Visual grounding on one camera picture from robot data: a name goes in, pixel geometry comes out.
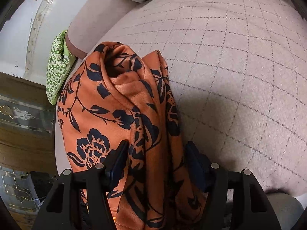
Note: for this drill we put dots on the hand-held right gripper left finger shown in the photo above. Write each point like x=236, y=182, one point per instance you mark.
x=117, y=170

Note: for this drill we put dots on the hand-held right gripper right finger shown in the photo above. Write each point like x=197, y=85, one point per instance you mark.
x=199, y=170

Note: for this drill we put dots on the orange black floral shirt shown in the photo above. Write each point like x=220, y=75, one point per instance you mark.
x=108, y=115

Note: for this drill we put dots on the person's leg in grey jeans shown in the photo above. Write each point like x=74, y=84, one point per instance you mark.
x=283, y=210

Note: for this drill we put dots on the wooden door with etched glass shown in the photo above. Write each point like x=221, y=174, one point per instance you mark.
x=21, y=124

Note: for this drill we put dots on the green white patterned pillow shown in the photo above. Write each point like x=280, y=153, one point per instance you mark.
x=56, y=69

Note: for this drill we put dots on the pink bolster cushion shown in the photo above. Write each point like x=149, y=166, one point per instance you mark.
x=100, y=19

